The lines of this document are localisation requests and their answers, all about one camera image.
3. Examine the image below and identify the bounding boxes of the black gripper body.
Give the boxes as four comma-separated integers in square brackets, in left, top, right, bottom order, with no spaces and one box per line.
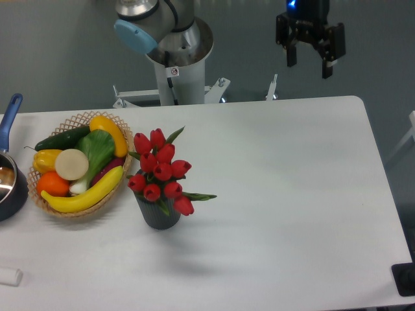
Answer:
[276,0,346,60]

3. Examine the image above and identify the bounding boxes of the red tulip bouquet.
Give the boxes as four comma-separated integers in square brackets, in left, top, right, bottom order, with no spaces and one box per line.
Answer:
[128,128,217,216]

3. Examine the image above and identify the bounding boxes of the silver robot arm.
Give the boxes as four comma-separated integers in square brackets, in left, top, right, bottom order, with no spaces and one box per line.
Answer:
[114,1,346,78]

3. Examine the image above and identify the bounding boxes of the dark grey ribbed vase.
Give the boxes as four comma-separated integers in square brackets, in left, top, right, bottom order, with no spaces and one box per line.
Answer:
[135,194,181,230]

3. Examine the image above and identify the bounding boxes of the white furniture at right edge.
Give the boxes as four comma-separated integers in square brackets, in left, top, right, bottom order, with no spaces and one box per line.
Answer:
[385,111,414,169]

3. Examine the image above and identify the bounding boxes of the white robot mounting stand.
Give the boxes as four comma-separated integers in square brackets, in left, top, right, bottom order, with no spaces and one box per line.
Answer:
[112,48,279,109]

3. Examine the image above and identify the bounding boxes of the purple eggplant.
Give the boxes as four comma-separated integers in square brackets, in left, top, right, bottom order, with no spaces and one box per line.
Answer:
[90,157,125,187]

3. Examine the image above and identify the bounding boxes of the yellow squash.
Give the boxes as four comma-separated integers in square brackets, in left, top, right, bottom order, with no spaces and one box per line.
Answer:
[89,115,128,157]

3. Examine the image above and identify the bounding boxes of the green bok choy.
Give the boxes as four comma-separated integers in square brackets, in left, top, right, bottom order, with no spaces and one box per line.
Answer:
[69,130,115,196]

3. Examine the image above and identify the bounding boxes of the black device at table edge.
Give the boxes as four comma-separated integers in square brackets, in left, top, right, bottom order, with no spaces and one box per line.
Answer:
[391,262,414,297]

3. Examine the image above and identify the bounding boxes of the green cucumber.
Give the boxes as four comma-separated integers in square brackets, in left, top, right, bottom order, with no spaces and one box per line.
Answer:
[25,126,90,152]

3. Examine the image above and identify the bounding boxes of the beige round disc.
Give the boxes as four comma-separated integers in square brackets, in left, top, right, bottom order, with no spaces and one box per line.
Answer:
[54,149,89,181]

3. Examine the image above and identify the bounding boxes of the yellow bell pepper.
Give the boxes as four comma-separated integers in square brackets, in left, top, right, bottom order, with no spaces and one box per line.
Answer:
[32,149,62,174]

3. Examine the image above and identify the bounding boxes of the yellow banana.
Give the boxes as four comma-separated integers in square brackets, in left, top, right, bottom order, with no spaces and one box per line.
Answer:
[41,166,124,214]

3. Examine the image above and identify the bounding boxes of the orange fruit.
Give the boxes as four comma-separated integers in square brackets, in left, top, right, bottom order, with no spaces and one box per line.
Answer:
[36,172,69,197]

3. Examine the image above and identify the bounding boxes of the white cylinder object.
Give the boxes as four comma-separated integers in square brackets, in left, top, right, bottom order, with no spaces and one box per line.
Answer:
[0,266,23,287]

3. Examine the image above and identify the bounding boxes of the blue handled saucepan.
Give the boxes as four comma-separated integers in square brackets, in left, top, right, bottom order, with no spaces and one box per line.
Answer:
[1,93,29,221]

